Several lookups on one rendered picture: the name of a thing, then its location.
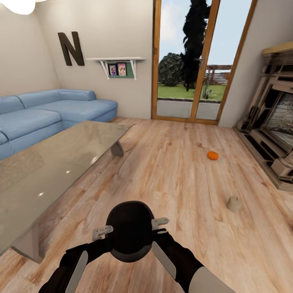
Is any pillar candle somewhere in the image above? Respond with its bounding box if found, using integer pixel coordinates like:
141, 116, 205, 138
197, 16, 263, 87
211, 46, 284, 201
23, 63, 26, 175
226, 196, 243, 213

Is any cauldron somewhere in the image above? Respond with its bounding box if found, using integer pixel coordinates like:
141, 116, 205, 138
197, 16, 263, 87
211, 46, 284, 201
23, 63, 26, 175
105, 201, 155, 262

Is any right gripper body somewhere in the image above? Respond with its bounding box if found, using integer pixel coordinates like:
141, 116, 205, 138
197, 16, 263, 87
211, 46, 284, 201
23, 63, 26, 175
144, 228, 166, 245

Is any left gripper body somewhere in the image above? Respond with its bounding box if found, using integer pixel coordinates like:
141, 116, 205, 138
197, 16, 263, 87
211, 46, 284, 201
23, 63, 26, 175
90, 237, 113, 260

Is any pumpkin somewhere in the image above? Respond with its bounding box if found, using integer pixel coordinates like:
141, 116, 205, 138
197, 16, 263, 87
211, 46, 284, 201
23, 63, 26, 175
208, 151, 219, 160

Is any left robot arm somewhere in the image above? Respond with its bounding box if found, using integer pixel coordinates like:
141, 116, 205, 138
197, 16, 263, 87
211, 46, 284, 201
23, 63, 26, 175
38, 225, 115, 293

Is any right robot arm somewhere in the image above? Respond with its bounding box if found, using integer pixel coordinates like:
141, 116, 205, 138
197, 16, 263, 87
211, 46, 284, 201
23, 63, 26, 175
144, 217, 237, 293

